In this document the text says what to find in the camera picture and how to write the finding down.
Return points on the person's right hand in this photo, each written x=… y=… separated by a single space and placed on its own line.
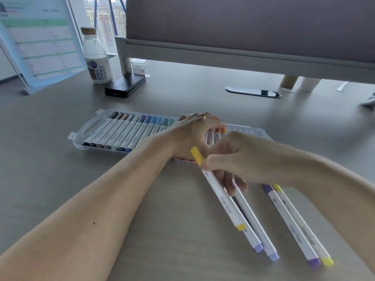
x=252 y=160

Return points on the person's left hand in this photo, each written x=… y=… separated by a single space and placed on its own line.
x=190 y=137

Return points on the yellow marker cap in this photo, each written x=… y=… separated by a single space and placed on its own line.
x=196 y=155

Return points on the light-pink-ended white marker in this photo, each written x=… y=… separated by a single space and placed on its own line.
x=211 y=137

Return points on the mint marker cap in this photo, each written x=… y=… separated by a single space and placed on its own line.
x=171 y=122

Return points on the mint-ended white marker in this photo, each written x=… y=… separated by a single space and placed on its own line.
x=170 y=122

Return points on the copper-ended white marker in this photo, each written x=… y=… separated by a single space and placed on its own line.
x=217 y=135

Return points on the purple marker cap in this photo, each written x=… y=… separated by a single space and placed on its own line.
x=267 y=188

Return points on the sky-blue marker cap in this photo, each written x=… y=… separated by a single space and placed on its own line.
x=160 y=120
x=154 y=120

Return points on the sky-blue-ended white marker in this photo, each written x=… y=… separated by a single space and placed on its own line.
x=151 y=125
x=158 y=123

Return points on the yellow-green marker cap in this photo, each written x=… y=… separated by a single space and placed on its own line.
x=277 y=188

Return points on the blue marker cap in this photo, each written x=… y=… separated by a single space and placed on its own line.
x=148 y=119

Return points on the yellow-tipped white marker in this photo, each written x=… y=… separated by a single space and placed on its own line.
x=222 y=199

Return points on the blue-ended white marker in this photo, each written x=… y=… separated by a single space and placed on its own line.
x=139 y=133

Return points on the navy-ended white marker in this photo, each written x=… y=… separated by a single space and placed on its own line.
x=133 y=132

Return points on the periwinkle-ended white marker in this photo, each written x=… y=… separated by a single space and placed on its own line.
x=257 y=228

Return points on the tan-ended white marker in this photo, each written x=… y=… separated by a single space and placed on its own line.
x=113 y=130

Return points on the purple-ended white marker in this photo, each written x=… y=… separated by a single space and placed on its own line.
x=293 y=228

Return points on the lavender-ended white marker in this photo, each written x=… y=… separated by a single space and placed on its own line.
x=253 y=239

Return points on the brown-ended white marker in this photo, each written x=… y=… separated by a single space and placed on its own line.
x=107 y=130

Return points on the yellow-green-tipped white marker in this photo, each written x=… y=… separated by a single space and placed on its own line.
x=304 y=228

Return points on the black-ended white marker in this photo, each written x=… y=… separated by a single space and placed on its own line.
x=100 y=129

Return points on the clear plastic marker case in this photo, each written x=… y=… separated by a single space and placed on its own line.
x=85 y=134

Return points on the person's right forearm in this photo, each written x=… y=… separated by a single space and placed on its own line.
x=337 y=190

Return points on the person's left forearm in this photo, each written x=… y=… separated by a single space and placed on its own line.
x=73 y=228

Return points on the black rectangular power bank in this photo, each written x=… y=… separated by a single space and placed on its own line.
x=126 y=86

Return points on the small clear jar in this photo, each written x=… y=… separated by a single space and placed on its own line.
x=140 y=67

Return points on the brown paper cup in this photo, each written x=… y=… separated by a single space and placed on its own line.
x=289 y=81

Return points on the grey desk shelf riser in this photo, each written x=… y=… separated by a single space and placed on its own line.
x=234 y=55

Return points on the white paper cup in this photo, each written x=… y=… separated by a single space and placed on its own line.
x=309 y=83

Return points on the white paper slip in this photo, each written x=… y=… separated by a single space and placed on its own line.
x=342 y=86

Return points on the white milk bottle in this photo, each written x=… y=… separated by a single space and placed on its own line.
x=98 y=64

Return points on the grey desk divider shelf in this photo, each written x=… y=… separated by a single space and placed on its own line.
x=249 y=23

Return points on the white and yellow controller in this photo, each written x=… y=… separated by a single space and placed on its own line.
x=369 y=100

